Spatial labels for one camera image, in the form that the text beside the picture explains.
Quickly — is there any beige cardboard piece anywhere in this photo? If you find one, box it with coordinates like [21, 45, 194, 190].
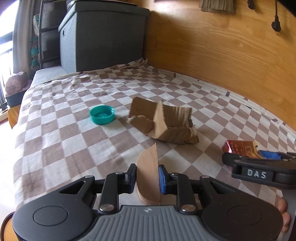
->
[137, 143, 161, 205]

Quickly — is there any red cigarette box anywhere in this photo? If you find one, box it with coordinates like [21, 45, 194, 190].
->
[222, 140, 263, 159]

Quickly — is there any yellow bamboo trash bin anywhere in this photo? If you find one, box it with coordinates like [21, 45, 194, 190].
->
[1, 212, 18, 241]

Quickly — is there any right hand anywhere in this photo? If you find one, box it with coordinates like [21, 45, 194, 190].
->
[276, 198, 291, 233]

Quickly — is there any torn brown cardboard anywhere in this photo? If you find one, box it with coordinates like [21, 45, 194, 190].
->
[128, 97, 199, 144]

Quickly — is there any teal plastic lid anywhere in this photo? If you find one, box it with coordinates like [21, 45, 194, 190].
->
[89, 105, 115, 125]

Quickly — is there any brown white checkered cloth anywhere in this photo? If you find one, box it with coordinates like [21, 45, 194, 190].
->
[14, 59, 295, 206]

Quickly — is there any yellow cloth covered stool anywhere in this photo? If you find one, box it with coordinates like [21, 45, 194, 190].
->
[8, 104, 21, 128]

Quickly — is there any grey cushion pad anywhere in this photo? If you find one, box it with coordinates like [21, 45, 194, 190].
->
[31, 66, 68, 87]

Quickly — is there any grey storage box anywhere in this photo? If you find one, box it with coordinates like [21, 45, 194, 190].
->
[58, 1, 150, 73]

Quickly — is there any black drawer tower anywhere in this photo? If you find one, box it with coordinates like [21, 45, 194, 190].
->
[39, 1, 67, 69]

